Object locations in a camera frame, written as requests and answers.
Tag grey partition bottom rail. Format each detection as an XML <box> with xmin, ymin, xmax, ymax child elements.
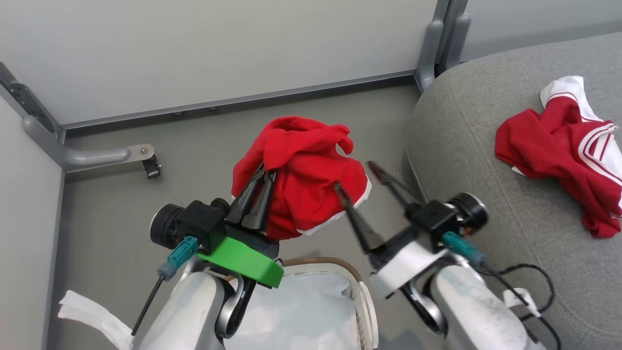
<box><xmin>62</xmin><ymin>70</ymin><xmax>418</xmax><ymax>131</ymax></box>

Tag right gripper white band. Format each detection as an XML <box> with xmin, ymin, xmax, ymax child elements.
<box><xmin>333</xmin><ymin>160</ymin><xmax>460</xmax><ymax>299</ymax></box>

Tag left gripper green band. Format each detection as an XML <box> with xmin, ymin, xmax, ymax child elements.
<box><xmin>196</xmin><ymin>164</ymin><xmax>285</xmax><ymax>289</ymax></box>

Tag white paper strip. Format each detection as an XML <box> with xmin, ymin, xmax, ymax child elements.
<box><xmin>57</xmin><ymin>290</ymin><xmax>135</xmax><ymax>350</ymax></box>

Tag left arm cable teal plug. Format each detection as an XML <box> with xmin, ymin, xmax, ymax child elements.
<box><xmin>130</xmin><ymin>235</ymin><xmax>201</xmax><ymax>337</ymax></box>

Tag grey partition side frame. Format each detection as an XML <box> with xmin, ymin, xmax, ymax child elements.
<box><xmin>0</xmin><ymin>61</ymin><xmax>66</xmax><ymax>144</ymax></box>

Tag grey partition foot bar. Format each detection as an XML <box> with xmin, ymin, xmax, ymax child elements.
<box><xmin>21</xmin><ymin>115</ymin><xmax>156</xmax><ymax>174</ymax></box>

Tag black caster wheel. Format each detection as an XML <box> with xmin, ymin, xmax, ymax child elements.
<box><xmin>142</xmin><ymin>157</ymin><xmax>162</xmax><ymax>180</ymax></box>

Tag red white striped jacket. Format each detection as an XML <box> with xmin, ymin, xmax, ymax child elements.
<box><xmin>495</xmin><ymin>75</ymin><xmax>622</xmax><ymax>239</ymax></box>

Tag grey fabric sofa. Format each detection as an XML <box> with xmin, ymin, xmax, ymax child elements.
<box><xmin>402</xmin><ymin>32</ymin><xmax>622</xmax><ymax>350</ymax></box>

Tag white wicker-rimmed laundry basket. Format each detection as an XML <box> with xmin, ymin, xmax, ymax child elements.
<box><xmin>223</xmin><ymin>256</ymin><xmax>380</xmax><ymax>350</ymax></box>

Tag white cable label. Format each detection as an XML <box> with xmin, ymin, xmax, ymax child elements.
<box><xmin>502</xmin><ymin>288</ymin><xmax>541</xmax><ymax>317</ymax></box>

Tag red shirt white hem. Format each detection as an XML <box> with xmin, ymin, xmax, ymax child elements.
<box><xmin>230</xmin><ymin>115</ymin><xmax>373</xmax><ymax>242</ymax></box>

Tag grey partition corner posts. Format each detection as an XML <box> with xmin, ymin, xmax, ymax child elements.
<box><xmin>415</xmin><ymin>0</ymin><xmax>473</xmax><ymax>94</ymax></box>

